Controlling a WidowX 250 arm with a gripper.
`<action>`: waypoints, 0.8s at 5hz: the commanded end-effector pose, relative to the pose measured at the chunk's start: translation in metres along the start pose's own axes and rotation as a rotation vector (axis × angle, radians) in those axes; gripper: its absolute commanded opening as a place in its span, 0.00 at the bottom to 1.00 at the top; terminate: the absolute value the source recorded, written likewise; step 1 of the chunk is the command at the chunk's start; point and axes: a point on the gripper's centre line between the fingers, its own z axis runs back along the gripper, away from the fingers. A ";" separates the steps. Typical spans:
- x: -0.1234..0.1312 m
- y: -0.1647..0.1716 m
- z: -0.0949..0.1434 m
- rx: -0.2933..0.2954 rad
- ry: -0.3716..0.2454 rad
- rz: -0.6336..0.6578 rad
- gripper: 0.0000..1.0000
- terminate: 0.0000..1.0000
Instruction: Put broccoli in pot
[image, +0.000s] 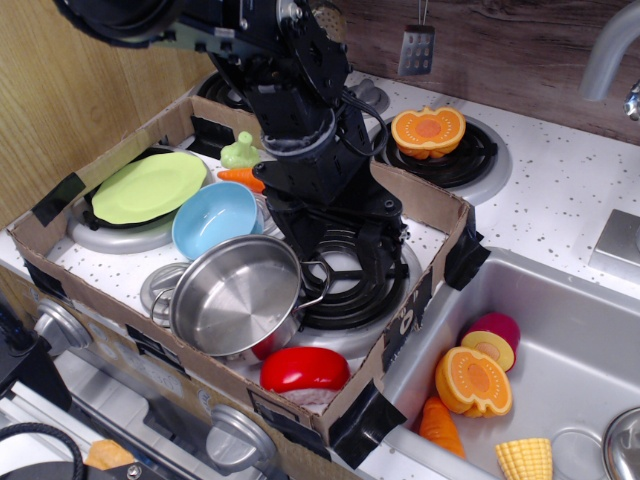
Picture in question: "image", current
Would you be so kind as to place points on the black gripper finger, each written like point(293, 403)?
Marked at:
point(379, 245)
point(302, 229)

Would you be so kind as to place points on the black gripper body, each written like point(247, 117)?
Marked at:
point(329, 171)

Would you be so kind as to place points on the light green toy broccoli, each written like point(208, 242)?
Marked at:
point(240, 154)

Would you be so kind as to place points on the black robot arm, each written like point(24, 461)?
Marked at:
point(292, 75)

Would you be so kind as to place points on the stainless steel pot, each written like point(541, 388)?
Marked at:
point(244, 299)

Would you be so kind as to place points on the silver pot lid in sink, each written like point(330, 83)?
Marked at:
point(620, 446)

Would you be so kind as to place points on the front right black burner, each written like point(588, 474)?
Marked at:
point(354, 310)

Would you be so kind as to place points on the black burner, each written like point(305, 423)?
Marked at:
point(476, 170)
point(354, 310)

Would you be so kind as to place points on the orange toy carrot on stove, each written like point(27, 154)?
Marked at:
point(243, 176)

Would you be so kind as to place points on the silver stove knob top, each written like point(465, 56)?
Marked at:
point(368, 92)

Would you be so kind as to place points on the light blue bowl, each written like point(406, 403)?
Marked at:
point(216, 213)

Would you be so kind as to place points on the orange pumpkin half on burner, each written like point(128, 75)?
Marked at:
point(428, 133)

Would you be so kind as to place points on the back right black burner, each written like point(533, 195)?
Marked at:
point(476, 170)

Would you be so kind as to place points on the hanging metal spatula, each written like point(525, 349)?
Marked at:
point(418, 44)

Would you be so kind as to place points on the hanging metal strainer ladle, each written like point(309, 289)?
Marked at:
point(331, 19)

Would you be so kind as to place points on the red peach half toy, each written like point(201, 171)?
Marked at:
point(497, 335)

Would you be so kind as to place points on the red toy cheese wheel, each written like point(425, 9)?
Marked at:
point(305, 375)

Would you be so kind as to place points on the light green plate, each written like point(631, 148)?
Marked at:
point(149, 188)

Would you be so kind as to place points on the front left burner under plate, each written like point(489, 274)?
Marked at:
point(87, 230)

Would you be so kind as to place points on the silver knob inside fence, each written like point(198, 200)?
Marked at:
point(157, 291)

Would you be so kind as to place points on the orange pumpkin half in sink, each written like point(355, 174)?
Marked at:
point(472, 384)

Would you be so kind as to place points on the cardboard fence with black tape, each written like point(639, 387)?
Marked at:
point(356, 421)

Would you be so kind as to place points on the orange toy carrot in sink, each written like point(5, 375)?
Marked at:
point(438, 427)

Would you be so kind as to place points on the silver oven knob right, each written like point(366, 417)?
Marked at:
point(235, 443)

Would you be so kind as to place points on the silver oven knob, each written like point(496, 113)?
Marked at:
point(60, 329)
point(235, 443)

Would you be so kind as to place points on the silver sink basin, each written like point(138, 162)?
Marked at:
point(577, 368)

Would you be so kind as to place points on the silver oven knob left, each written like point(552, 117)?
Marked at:
point(60, 329)

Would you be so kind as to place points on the yellow toy corn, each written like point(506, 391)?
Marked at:
point(526, 459)

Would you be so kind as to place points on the orange object bottom left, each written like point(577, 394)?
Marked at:
point(107, 454)

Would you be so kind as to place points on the silver faucet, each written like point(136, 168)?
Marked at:
point(608, 51)

